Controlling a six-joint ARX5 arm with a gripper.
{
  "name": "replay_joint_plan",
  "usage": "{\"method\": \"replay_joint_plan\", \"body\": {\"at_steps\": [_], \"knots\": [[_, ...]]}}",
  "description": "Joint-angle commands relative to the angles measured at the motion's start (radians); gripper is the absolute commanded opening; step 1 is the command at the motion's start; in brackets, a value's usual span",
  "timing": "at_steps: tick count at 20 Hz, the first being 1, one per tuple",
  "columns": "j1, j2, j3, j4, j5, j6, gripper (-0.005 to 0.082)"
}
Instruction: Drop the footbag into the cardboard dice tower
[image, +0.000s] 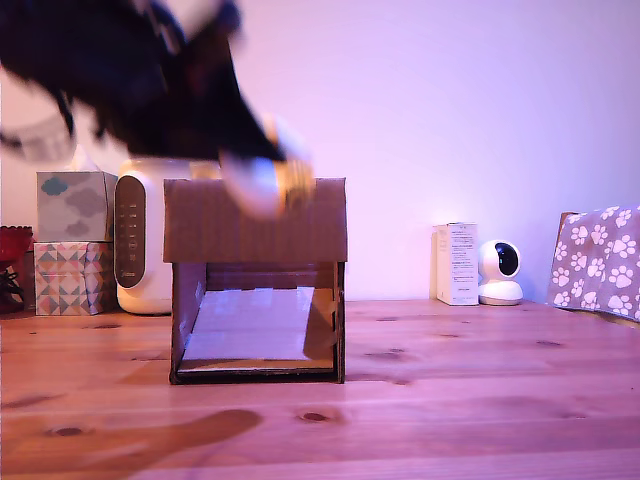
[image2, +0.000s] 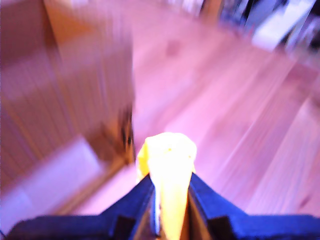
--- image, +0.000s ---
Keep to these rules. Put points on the cardboard dice tower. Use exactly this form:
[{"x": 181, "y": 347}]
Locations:
[{"x": 210, "y": 235}]

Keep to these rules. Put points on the white appliance with dark panel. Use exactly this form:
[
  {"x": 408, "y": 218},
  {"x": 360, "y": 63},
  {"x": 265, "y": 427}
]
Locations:
[{"x": 150, "y": 235}]

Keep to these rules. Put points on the cloud print tissue box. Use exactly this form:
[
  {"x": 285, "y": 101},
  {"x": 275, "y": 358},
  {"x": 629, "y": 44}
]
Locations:
[{"x": 70, "y": 207}]

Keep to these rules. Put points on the triangle pattern tissue box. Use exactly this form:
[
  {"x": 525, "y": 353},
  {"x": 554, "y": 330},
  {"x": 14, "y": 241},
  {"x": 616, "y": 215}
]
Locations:
[{"x": 62, "y": 280}]

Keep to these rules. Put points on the white printed carton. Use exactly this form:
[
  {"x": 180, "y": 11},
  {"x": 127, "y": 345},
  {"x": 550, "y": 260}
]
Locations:
[{"x": 462, "y": 265}]

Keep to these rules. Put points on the paw print cloth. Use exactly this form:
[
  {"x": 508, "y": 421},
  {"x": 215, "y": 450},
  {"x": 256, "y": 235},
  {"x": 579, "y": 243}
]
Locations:
[{"x": 600, "y": 260}]

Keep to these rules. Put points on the small white round camera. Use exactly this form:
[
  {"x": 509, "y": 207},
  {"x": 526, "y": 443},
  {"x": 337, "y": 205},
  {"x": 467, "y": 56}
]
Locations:
[{"x": 497, "y": 280}]

